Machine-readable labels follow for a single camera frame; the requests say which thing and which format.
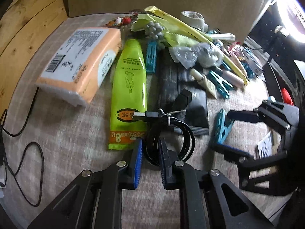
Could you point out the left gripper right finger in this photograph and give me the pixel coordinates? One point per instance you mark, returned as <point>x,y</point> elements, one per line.
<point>169,172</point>

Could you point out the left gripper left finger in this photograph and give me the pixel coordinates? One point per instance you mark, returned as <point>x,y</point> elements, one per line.
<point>130,175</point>

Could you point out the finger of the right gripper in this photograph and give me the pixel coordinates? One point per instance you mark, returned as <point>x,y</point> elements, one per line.
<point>231,154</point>
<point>244,116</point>

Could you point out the white leaflet card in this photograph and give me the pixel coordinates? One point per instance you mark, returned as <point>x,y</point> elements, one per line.
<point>264,146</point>

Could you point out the pink cosmetic tube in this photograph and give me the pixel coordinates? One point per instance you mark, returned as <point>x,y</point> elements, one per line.
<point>232,79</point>

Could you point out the red pouch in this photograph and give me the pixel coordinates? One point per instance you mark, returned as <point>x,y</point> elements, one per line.
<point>286,97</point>

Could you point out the black storage tray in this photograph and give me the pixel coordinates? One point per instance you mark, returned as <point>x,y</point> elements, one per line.
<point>276,79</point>

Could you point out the clear plastic lidded box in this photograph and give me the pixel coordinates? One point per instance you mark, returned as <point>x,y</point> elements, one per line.
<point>253,62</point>

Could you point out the small white cream tube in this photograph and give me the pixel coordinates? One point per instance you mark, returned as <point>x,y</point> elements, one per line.
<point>203,81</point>

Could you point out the long yellow wrapped tube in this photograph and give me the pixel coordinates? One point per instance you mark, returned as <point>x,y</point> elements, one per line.
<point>196,34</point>

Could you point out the coffee mate sachet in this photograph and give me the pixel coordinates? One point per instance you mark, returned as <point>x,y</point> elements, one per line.
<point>234,49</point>

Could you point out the crumpled clear plastic bag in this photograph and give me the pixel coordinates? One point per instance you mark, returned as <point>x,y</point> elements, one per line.
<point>207,55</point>

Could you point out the black wallet pouch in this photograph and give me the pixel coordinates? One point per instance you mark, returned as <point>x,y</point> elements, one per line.
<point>179,91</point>

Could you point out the green lotion tube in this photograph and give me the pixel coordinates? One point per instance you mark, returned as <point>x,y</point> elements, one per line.
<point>128,97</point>

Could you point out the teal clothespin by tube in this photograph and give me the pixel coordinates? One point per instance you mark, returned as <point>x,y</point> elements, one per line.
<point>151,57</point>

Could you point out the orange tissue pack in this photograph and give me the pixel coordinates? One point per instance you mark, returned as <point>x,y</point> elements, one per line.
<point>77,69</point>

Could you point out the white bead cluster toy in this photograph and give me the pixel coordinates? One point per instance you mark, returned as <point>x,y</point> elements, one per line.
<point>154,30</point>

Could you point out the ring light lamp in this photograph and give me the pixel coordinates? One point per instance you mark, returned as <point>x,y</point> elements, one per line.
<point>292,17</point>

